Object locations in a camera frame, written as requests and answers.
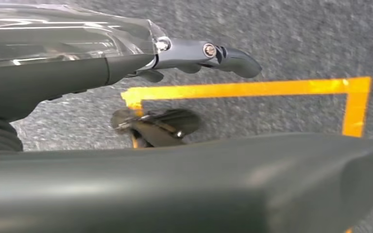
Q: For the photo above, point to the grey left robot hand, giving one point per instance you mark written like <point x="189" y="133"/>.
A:
<point x="61" y="74"/>

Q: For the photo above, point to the black robot foot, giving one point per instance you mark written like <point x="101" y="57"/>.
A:
<point x="173" y="122"/>

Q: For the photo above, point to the yellow floor tape square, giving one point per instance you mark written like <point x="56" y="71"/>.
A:
<point x="238" y="90"/>

